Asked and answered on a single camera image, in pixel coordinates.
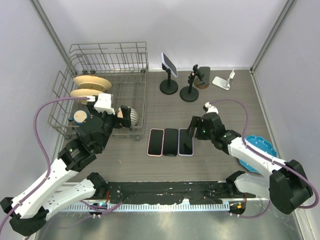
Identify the black round base stand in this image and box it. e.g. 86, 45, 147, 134
179, 64, 204, 103

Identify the grey wire dish rack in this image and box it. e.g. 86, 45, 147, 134
52, 41, 149, 140

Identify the striped ceramic teapot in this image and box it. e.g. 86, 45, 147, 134
117, 106, 139, 128

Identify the pink case phone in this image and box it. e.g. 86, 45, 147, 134
147, 128, 165, 157

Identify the white phone blue screen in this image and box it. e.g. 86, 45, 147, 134
178, 128, 194, 157

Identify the rear cream plate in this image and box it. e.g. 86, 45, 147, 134
73, 75, 112, 92

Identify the black gooseneck phone stand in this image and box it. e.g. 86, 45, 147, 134
159, 64, 178, 95

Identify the black phone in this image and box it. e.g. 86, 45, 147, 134
162, 128, 179, 157

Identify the lavender phone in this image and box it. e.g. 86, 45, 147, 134
161, 52, 178, 78

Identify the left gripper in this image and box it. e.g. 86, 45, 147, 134
87, 102, 131, 151

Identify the cream plate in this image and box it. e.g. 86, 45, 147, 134
73, 75, 112, 92
70, 88, 102, 105

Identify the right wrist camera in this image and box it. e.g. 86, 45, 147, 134
203, 102, 219, 118

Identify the front cream plate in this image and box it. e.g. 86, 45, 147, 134
70, 88, 102, 105

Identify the grey phone stand wooden base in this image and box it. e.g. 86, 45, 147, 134
194, 66, 211, 89

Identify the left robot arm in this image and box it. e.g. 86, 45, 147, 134
0, 106, 133, 237

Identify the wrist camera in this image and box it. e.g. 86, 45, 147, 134
203, 102, 219, 118
86, 93, 116, 115

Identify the blue dotted plate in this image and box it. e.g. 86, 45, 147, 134
237, 134, 279, 174

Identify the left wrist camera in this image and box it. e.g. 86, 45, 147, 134
86, 93, 116, 115

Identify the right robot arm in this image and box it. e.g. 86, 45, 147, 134
187, 112, 319, 215

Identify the blue ceramic mug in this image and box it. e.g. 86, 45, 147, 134
68, 110, 90, 126

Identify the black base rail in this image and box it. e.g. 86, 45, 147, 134
82, 180, 256, 205

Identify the white folding phone stand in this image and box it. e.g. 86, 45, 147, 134
212, 69, 235, 91

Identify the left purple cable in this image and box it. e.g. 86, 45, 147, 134
0, 96, 126, 226

